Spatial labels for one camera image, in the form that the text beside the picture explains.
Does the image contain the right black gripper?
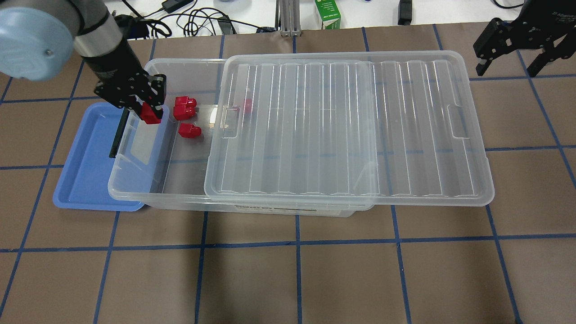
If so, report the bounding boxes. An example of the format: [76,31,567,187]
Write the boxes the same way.
[473,0,576,77]

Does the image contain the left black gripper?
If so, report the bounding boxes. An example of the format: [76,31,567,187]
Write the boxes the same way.
[94,71,167,111]

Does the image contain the red block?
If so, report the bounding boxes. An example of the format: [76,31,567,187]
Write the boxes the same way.
[178,123,203,138]
[172,96,198,121]
[139,102,164,125]

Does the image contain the clear plastic box lid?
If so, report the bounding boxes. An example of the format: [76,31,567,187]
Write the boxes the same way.
[204,50,495,209]

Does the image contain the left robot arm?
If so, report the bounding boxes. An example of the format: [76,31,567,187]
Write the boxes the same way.
[0,0,166,118]

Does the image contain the clear plastic storage box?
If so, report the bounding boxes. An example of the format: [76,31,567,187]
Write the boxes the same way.
[107,58,372,217]

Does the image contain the blue plastic tray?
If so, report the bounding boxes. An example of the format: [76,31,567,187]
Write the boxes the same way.
[52,102,144,212]

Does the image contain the black power brick top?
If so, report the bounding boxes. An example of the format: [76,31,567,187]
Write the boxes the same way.
[161,0,195,13]

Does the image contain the green white carton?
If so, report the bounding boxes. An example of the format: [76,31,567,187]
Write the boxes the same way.
[314,0,342,30]

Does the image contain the tangled black cables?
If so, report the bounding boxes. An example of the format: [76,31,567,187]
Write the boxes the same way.
[121,6,261,40]

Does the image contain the aluminium frame post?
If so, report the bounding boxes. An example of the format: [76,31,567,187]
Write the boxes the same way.
[275,0,301,37]

